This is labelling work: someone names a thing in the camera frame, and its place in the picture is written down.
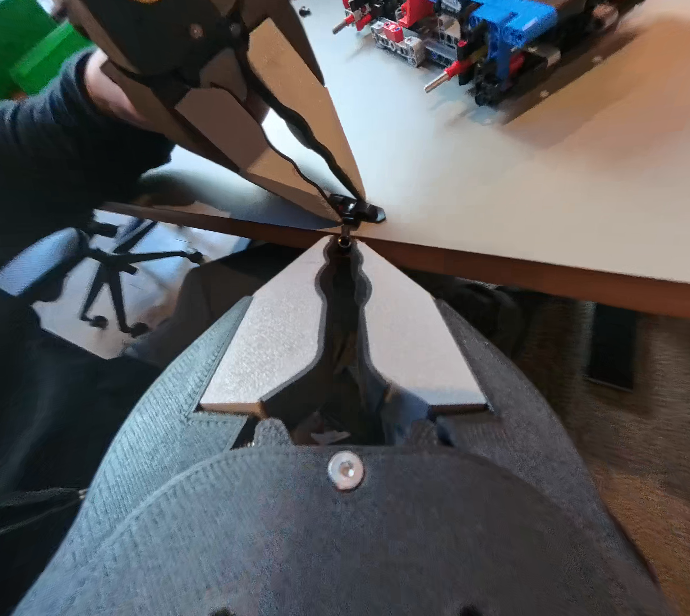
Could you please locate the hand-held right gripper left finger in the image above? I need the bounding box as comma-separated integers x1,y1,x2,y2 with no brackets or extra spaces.
198,234,343,417

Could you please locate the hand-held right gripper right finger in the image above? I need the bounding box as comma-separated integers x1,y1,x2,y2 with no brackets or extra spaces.
348,237,491,414

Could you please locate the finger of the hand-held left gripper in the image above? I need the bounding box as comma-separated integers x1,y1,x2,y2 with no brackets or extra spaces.
244,16,367,202
174,85,345,222

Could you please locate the small black Lego piece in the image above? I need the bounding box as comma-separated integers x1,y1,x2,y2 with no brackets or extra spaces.
329,193,387,226

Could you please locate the person's left forearm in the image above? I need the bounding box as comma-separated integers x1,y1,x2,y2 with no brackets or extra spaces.
0,50,176,272

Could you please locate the person's left hand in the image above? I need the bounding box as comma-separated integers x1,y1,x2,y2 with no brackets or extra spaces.
83,51,181,141

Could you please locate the green plastic bin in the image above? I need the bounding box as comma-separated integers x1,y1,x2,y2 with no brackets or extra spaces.
11,23,92,96
0,0,46,99

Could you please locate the black office chair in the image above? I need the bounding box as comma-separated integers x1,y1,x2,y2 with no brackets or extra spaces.
0,219,206,339

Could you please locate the black rectangular object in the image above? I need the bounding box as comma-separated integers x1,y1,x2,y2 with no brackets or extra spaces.
586,303,638,393

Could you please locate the brick toy car model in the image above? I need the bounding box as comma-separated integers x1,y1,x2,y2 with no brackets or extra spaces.
331,0,682,107

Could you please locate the person's dark clothing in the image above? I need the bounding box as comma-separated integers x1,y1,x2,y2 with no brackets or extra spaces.
0,238,545,616

